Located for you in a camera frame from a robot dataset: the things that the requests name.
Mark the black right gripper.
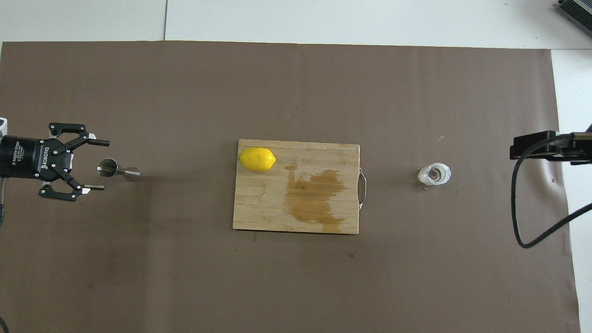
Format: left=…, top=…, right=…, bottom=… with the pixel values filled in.
left=510, top=124, right=592, bottom=165

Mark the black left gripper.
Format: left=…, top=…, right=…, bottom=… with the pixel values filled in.
left=0, top=123, right=111, bottom=203

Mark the steel double jigger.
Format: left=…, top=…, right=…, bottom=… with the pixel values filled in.
left=97, top=158, right=141, bottom=182

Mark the small clear glass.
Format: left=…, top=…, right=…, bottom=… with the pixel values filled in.
left=418, top=163, right=452, bottom=186

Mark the black ribbed device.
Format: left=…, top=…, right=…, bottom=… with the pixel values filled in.
left=556, top=0, right=592, bottom=25

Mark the brown paper table mat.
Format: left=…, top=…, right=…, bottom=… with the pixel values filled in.
left=0, top=41, right=581, bottom=333

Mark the yellow lemon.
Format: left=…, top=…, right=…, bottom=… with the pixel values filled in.
left=239, top=147, right=277, bottom=173

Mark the wooden cutting board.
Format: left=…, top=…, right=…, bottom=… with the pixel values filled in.
left=233, top=139, right=368, bottom=234

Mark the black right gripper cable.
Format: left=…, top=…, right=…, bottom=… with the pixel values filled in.
left=511, top=132, right=592, bottom=249

